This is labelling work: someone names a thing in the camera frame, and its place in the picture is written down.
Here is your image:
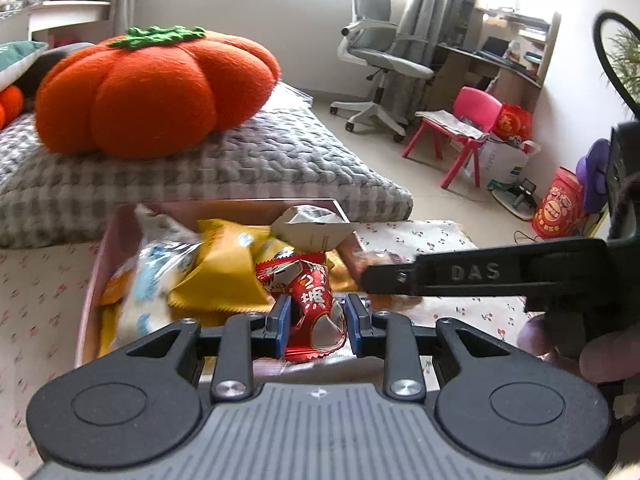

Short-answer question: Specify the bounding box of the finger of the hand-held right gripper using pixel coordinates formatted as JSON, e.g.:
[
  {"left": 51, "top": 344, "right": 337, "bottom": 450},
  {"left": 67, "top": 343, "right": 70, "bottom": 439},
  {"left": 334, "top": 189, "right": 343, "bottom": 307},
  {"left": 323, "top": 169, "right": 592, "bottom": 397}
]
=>
[{"left": 360, "top": 256, "right": 418, "bottom": 297}]

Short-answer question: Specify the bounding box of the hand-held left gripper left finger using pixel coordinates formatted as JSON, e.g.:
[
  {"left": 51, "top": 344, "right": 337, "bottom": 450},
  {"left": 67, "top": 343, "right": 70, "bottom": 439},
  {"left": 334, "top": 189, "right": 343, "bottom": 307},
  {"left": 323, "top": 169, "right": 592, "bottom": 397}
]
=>
[{"left": 122, "top": 294, "right": 293, "bottom": 402}]

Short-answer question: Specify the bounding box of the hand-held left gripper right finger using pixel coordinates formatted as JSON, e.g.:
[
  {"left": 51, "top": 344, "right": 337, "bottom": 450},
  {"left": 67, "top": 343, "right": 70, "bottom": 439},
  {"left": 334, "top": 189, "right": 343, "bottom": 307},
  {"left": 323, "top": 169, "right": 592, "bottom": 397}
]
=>
[{"left": 346, "top": 292, "right": 506, "bottom": 402}]

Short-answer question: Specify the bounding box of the brown bread packet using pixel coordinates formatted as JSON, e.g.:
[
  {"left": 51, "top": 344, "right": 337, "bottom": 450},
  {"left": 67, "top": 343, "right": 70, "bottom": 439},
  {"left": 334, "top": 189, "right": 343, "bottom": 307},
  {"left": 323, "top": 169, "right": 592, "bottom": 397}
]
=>
[{"left": 350, "top": 249, "right": 427, "bottom": 312}]

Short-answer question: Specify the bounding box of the red snack packet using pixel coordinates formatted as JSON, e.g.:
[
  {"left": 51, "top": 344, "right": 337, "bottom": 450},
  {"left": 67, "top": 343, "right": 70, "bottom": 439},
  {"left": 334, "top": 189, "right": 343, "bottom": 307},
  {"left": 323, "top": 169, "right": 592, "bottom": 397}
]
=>
[{"left": 255, "top": 254, "right": 348, "bottom": 365}]

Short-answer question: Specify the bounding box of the yellow snack packet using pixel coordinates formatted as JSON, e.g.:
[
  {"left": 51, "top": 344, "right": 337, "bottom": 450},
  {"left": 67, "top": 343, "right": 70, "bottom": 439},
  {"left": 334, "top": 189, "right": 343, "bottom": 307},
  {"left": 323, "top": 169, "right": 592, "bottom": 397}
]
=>
[
  {"left": 252, "top": 237, "right": 297, "bottom": 264},
  {"left": 167, "top": 220, "right": 274, "bottom": 317}
]

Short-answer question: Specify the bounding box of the grey nut snack packet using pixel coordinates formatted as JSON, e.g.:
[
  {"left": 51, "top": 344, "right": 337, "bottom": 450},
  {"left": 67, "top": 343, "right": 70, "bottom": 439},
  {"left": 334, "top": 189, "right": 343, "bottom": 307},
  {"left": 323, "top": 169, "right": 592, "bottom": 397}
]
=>
[{"left": 271, "top": 204, "right": 359, "bottom": 252}]

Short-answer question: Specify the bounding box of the pink cardboard box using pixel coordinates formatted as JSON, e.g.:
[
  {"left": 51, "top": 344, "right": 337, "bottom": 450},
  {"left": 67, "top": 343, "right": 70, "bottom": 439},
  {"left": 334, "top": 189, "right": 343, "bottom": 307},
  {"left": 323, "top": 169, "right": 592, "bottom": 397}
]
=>
[{"left": 75, "top": 197, "right": 381, "bottom": 396}]

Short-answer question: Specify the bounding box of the person's right hand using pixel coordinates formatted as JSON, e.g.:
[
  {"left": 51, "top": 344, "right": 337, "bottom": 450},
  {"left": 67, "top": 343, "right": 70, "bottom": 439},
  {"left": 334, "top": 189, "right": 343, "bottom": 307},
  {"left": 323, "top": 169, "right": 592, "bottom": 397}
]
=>
[{"left": 517, "top": 312, "right": 640, "bottom": 386}]

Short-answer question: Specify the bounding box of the black floor device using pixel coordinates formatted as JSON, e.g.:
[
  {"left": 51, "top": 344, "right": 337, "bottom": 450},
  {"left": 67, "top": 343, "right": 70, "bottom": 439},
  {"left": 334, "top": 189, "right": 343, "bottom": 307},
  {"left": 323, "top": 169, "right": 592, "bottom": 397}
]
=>
[{"left": 492, "top": 180, "right": 539, "bottom": 222}]

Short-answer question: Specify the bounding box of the red cartoon bucket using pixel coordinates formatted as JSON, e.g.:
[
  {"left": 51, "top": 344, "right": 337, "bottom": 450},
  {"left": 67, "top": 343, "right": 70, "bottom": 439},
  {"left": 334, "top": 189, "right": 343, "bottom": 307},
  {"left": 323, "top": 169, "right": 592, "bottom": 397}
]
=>
[{"left": 531, "top": 166, "right": 586, "bottom": 240}]

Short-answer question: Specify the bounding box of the white shopping bag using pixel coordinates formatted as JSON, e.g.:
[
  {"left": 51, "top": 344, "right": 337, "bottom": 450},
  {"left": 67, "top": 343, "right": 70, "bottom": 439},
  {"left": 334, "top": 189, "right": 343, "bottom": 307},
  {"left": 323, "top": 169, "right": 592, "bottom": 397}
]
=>
[{"left": 477, "top": 140, "right": 542, "bottom": 192}]

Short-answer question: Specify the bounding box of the purple toy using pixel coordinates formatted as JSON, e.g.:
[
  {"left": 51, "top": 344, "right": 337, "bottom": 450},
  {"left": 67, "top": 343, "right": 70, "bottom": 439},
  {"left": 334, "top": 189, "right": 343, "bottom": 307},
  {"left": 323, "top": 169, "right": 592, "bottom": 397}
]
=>
[{"left": 575, "top": 140, "right": 611, "bottom": 216}]

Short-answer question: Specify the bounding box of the white blue snack packet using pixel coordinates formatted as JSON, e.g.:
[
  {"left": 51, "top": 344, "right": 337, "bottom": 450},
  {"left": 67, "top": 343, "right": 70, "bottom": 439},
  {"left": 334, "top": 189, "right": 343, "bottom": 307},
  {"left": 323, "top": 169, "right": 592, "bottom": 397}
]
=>
[{"left": 107, "top": 205, "right": 203, "bottom": 352}]

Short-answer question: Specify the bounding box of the red gift bag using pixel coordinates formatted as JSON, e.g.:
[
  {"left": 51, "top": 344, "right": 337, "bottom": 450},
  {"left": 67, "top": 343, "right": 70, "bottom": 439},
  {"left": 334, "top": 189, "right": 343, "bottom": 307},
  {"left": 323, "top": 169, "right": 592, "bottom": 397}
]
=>
[{"left": 492, "top": 104, "right": 534, "bottom": 143}]

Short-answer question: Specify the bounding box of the grey checkered cushion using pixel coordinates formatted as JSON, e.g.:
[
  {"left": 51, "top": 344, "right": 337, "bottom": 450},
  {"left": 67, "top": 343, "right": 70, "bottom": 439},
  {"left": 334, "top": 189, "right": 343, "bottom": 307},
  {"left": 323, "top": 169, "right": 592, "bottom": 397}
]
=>
[{"left": 0, "top": 105, "right": 415, "bottom": 250}]

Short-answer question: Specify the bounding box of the newspaper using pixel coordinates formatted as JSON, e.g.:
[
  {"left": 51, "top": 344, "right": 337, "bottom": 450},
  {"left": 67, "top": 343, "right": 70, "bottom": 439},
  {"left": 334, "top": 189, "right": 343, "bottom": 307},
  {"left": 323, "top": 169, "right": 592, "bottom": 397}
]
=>
[{"left": 415, "top": 109, "right": 489, "bottom": 142}]

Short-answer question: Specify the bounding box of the orange snack packet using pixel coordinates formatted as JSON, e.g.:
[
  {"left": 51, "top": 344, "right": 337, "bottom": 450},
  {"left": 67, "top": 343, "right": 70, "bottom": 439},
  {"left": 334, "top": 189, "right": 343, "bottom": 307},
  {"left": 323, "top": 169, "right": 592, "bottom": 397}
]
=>
[{"left": 97, "top": 265, "right": 137, "bottom": 307}]

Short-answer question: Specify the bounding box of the pink child chair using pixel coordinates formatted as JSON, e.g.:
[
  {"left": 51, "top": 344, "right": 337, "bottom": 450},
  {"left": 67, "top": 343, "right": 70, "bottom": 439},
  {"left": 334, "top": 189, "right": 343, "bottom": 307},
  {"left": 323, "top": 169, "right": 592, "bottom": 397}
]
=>
[{"left": 402, "top": 86, "right": 503, "bottom": 190}]

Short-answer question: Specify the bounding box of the wooden desk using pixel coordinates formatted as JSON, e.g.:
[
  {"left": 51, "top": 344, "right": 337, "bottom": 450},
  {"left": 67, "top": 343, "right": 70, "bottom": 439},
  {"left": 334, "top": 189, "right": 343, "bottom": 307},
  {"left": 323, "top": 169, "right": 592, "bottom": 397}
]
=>
[{"left": 430, "top": 10, "right": 562, "bottom": 127}]

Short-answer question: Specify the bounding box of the laptop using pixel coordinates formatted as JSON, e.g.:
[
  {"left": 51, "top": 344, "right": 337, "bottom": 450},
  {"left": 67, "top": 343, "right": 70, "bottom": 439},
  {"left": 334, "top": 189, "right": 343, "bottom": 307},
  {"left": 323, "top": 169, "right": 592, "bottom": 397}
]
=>
[{"left": 480, "top": 36, "right": 509, "bottom": 59}]

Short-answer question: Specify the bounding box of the grey office chair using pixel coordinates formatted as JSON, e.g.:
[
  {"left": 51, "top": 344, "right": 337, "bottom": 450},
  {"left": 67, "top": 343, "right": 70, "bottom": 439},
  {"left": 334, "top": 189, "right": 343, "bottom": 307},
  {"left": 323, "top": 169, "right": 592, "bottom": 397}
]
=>
[{"left": 330, "top": 0, "right": 435, "bottom": 142}]

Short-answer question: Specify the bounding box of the green plant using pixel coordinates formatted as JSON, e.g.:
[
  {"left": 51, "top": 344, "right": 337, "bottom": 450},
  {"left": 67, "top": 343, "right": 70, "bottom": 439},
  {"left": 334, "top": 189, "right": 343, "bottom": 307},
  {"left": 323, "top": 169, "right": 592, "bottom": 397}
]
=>
[{"left": 607, "top": 25, "right": 640, "bottom": 106}]

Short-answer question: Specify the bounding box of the cherry print cloth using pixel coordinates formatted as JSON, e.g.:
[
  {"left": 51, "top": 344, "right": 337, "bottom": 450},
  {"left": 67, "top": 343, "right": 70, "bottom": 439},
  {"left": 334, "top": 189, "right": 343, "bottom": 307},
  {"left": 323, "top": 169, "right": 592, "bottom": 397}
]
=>
[{"left": 0, "top": 220, "right": 532, "bottom": 480}]

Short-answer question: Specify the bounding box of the large orange pumpkin cushion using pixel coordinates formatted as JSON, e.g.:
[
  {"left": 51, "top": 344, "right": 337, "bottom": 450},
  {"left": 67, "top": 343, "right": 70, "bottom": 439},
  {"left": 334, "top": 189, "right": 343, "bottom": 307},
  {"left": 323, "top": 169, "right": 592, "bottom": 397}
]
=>
[{"left": 35, "top": 25, "right": 282, "bottom": 161}]

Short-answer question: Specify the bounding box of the grey sofa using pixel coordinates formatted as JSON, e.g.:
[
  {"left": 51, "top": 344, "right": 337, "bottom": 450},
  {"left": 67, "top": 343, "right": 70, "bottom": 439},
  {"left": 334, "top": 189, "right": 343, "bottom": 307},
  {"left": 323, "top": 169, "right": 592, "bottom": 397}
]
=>
[{"left": 20, "top": 42, "right": 96, "bottom": 101}]

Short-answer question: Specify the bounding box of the small orange pumpkin cushion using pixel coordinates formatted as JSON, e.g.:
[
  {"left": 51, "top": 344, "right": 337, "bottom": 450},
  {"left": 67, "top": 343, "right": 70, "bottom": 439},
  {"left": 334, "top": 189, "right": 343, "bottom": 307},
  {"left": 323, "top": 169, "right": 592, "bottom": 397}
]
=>
[{"left": 0, "top": 85, "right": 26, "bottom": 131}]

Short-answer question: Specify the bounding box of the green patterned pillow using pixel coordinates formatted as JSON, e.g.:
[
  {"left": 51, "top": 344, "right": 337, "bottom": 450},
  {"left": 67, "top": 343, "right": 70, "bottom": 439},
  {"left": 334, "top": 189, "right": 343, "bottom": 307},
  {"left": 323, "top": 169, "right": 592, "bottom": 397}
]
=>
[{"left": 0, "top": 41, "right": 49, "bottom": 88}]

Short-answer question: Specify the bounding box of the white side table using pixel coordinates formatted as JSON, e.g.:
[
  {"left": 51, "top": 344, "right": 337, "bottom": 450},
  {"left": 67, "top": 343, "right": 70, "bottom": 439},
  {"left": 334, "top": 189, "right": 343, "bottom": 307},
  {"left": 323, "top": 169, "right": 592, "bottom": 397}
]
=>
[{"left": 27, "top": 0, "right": 111, "bottom": 43}]

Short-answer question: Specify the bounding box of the black curved cable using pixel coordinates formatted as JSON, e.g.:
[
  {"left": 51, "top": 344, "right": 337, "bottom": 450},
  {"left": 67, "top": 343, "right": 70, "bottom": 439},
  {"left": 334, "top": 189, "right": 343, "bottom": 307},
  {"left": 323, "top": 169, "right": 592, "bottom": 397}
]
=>
[{"left": 592, "top": 10, "right": 640, "bottom": 122}]

